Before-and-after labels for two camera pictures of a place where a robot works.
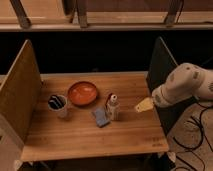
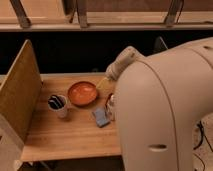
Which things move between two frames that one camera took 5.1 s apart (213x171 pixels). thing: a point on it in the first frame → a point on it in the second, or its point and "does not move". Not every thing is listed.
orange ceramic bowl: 82,93 does not move
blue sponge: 101,117 does not move
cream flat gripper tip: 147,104 → 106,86
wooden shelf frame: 105,15 does not move
